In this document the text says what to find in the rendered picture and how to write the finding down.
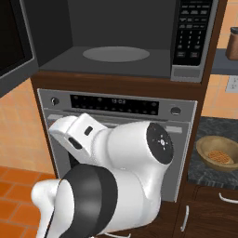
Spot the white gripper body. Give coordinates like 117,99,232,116
48,114,78,149

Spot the grey microwave turntable plate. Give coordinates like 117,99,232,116
82,46,151,64

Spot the black microwave door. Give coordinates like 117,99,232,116
0,0,40,99

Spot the black steel microwave oven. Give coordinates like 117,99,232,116
20,0,219,84

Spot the wooden bowl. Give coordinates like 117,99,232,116
195,135,238,173

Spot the orange round waffle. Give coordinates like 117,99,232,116
206,150,231,165

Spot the brown wooden cupboard door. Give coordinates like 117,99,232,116
172,202,238,238

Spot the brown wooden appliance cabinet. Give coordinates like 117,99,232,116
30,0,230,238

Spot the stainless steel oven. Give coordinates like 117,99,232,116
36,88,199,204

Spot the brown wooden drawer front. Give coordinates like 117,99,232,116
191,184,238,213

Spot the brown jar with dark lid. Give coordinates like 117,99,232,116
225,26,238,61

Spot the white curved cabinet handle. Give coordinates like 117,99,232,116
106,231,133,238

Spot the white cupboard door handle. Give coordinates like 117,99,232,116
179,205,191,233

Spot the grey wall shelf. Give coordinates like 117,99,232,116
211,48,238,76

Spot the white wall socket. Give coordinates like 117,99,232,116
225,75,238,94

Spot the white drawer handle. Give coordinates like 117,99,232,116
218,192,238,205

